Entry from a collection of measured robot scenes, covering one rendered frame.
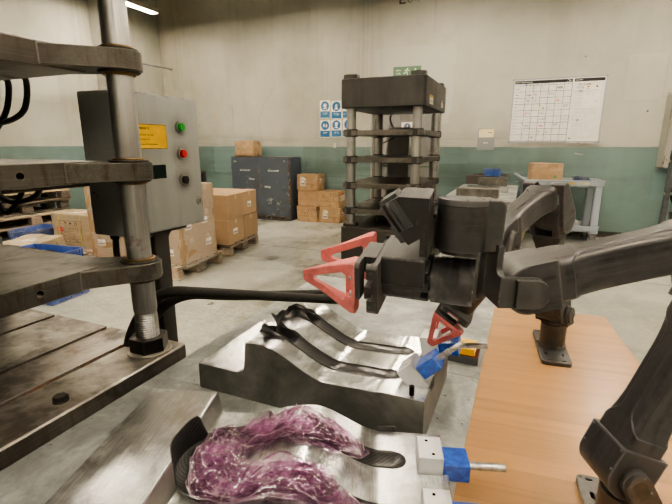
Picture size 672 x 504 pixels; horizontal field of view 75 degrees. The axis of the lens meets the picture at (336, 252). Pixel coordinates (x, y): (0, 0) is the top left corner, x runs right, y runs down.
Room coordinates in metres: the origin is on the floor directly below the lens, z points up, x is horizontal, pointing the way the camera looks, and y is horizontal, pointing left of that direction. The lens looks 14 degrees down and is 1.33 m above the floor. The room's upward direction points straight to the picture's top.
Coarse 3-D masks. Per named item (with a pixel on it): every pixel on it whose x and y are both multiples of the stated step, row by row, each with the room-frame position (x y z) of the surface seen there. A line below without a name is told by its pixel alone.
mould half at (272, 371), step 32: (288, 320) 0.94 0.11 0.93; (224, 352) 0.93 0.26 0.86; (256, 352) 0.82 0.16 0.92; (288, 352) 0.81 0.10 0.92; (352, 352) 0.88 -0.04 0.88; (224, 384) 0.85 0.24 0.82; (256, 384) 0.82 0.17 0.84; (288, 384) 0.79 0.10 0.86; (320, 384) 0.76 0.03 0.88; (352, 384) 0.74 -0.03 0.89; (384, 384) 0.74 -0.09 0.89; (352, 416) 0.73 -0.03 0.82; (384, 416) 0.71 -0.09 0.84; (416, 416) 0.68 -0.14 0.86
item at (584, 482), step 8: (576, 480) 0.59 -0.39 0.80; (584, 480) 0.59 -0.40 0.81; (592, 480) 0.59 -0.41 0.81; (600, 480) 0.51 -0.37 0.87; (584, 488) 0.57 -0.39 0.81; (592, 488) 0.57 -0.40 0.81; (600, 488) 0.50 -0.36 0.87; (584, 496) 0.56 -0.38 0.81; (592, 496) 0.56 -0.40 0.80; (600, 496) 0.50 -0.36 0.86; (608, 496) 0.49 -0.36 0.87
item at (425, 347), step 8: (424, 336) 0.84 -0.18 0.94; (440, 336) 0.86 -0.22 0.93; (424, 344) 0.83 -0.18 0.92; (440, 344) 0.82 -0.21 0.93; (448, 344) 0.82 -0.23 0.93; (464, 344) 0.82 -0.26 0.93; (472, 344) 0.82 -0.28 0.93; (480, 344) 0.81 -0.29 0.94; (424, 352) 0.83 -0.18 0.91; (440, 352) 0.82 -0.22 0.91; (456, 352) 0.81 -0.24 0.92
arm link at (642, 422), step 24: (648, 360) 0.51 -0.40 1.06; (648, 384) 0.49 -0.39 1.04; (624, 408) 0.50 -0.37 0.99; (648, 408) 0.48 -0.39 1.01; (600, 432) 0.51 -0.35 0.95; (624, 432) 0.48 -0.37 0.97; (648, 432) 0.47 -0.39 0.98; (600, 456) 0.49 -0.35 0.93; (624, 456) 0.46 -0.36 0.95; (648, 456) 0.47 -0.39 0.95
